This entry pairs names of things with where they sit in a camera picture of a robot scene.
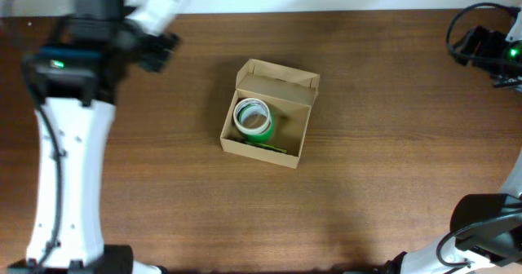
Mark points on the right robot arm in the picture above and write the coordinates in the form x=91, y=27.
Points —
x=485, y=229

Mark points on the cardboard box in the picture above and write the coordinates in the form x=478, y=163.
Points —
x=289, y=93

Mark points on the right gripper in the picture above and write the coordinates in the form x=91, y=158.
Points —
x=478, y=46

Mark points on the white masking tape roll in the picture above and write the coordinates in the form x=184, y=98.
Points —
x=250, y=107

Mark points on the green tape roll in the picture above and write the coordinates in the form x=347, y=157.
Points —
x=255, y=121

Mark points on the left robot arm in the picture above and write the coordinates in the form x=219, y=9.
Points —
x=72, y=80

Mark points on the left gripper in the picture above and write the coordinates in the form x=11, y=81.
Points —
x=159, y=49

